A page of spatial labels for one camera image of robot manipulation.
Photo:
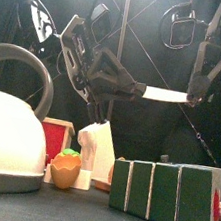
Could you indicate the brown half eggshell toy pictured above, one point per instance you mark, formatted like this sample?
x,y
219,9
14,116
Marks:
x,y
64,172

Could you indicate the red wooden box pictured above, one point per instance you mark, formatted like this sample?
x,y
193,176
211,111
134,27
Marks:
x,y
54,137

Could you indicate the vertical metal frame pole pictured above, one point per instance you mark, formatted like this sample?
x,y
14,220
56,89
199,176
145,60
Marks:
x,y
119,49

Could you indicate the white wooden knife block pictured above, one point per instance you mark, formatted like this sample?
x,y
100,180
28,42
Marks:
x,y
99,151

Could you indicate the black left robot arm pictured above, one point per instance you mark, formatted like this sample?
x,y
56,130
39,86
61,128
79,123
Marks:
x,y
33,16

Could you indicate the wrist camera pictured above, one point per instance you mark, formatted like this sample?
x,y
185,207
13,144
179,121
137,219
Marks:
x,y
101,23
182,32

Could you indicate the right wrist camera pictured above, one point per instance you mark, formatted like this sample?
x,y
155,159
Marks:
x,y
182,32

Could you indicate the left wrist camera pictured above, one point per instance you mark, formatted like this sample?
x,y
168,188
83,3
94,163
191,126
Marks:
x,y
101,23

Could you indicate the wooden cutting board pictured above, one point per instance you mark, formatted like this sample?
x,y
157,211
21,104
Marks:
x,y
101,183

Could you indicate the green toy vegetable piece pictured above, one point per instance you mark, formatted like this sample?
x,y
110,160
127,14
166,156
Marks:
x,y
71,152

